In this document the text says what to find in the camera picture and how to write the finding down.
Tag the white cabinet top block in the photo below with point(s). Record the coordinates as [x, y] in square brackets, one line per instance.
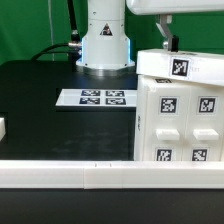
[196, 67]

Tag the white front fence rail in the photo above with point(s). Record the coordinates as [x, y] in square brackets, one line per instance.
[111, 174]

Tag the white marker base plate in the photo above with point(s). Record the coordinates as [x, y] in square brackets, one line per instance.
[97, 97]

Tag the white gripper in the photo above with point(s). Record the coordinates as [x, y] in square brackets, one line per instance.
[164, 7]

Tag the white cabinet body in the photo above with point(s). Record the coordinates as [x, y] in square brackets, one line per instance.
[144, 83]

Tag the white left fence stub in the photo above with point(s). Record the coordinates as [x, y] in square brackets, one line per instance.
[2, 128]

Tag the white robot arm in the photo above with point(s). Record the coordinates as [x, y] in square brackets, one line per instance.
[106, 48]

